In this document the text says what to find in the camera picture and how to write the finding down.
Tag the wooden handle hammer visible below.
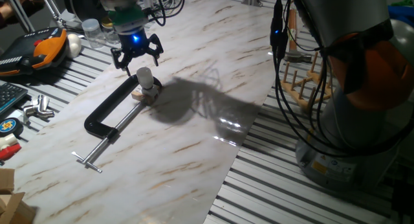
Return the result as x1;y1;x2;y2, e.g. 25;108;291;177
283;8;313;63

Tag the green gripper mount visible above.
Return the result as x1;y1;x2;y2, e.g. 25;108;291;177
108;3;149;34

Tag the white red valve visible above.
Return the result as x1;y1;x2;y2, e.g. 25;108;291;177
0;133;22;162

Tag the marble pattern sheet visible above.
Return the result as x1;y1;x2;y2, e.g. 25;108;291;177
5;0;303;224

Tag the white egg-shaped object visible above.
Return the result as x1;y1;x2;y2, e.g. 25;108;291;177
66;32;82;59

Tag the thin metal stand rod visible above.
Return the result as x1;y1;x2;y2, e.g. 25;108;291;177
39;0;66;28

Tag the person forearm dark sleeve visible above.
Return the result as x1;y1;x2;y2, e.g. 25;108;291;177
0;0;43;30

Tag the silver metal pipe fitting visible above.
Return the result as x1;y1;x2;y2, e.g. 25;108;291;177
22;94;55;124

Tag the black round spool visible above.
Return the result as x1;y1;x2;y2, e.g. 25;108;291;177
63;0;109;23

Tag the wooden peg rack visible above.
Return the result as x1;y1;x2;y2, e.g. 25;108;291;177
281;51;334;113

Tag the black orange teach pendant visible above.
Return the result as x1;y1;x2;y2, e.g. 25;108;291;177
0;27;68;76

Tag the grey metal stand bar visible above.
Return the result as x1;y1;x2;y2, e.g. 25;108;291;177
2;0;36;33

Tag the black metal C-clamp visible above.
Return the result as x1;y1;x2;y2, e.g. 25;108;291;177
71;74;164;174

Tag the black keyboard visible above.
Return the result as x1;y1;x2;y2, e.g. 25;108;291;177
0;82;28;117

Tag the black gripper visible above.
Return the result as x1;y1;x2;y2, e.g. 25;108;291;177
110;28;164;77

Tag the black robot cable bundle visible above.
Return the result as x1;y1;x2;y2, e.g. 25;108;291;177
270;0;414;157

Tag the glass jar gold lid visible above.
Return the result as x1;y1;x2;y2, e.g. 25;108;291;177
101;16;121;45

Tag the clear plastic jar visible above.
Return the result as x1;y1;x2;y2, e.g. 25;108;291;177
81;18;107;49

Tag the green crumpled bag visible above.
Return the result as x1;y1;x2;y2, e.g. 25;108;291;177
390;0;414;8

